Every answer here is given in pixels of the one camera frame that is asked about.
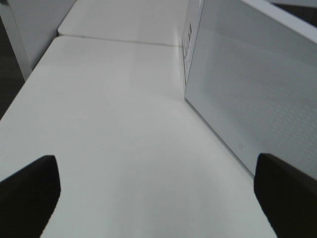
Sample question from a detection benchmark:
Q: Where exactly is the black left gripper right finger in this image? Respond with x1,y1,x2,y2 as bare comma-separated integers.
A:
254,153,317,238

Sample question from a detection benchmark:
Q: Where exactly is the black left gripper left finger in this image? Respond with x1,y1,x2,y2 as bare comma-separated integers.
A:
0,155,61,238

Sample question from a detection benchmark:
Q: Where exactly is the white microwave door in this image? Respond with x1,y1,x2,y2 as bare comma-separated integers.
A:
185,0,317,177

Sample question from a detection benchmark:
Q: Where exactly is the white microwave oven body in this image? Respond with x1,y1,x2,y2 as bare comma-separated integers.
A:
182,0,205,85

